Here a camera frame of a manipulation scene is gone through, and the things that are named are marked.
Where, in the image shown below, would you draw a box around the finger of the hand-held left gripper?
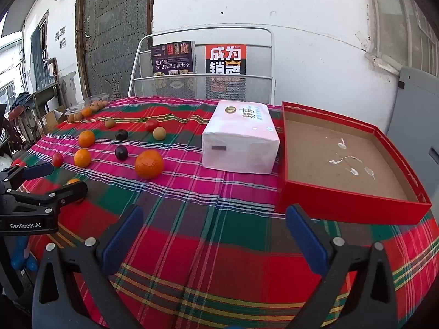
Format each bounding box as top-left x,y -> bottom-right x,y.
0,162 -> 55,193
0,181 -> 88,216

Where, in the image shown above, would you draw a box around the white metal mesh rack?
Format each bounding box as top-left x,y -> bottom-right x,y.
128,27 -> 277,105

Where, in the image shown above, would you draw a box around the clear plastic clamshell container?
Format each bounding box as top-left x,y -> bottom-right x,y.
64,93 -> 109,117

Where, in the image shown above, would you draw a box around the grey plastic door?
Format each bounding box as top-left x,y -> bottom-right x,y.
386,66 -> 439,192

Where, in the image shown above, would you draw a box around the barred window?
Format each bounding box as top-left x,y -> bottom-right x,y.
370,0 -> 439,76

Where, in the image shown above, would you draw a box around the window with blue curtain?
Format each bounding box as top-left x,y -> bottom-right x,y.
30,10 -> 49,74

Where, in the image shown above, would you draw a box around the pile of small brown fruits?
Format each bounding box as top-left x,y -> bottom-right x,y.
68,99 -> 108,122

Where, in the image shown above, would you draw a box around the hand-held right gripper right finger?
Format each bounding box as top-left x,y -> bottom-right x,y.
286,204 -> 398,329

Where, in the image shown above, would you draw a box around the metal workbench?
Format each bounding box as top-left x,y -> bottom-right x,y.
32,82 -> 60,134

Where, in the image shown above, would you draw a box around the white tissue pack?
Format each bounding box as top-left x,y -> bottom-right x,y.
202,100 -> 280,175

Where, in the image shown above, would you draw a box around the dark purple cookbook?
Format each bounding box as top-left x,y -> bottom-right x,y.
150,40 -> 196,98

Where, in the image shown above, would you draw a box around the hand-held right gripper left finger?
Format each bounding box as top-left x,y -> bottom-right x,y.
32,205 -> 145,329

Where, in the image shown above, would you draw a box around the blue plastic object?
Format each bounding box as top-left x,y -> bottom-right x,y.
10,236 -> 38,271

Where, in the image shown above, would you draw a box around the red plaid tablecloth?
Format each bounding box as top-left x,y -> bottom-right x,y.
10,97 -> 439,329

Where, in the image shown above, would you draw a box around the red cardboard box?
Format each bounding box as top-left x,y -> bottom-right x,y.
276,101 -> 432,225

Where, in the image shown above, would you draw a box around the red and black book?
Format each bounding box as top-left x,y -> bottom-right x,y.
205,44 -> 247,101

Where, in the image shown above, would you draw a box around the studded metal door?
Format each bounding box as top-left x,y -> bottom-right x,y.
75,0 -> 154,100

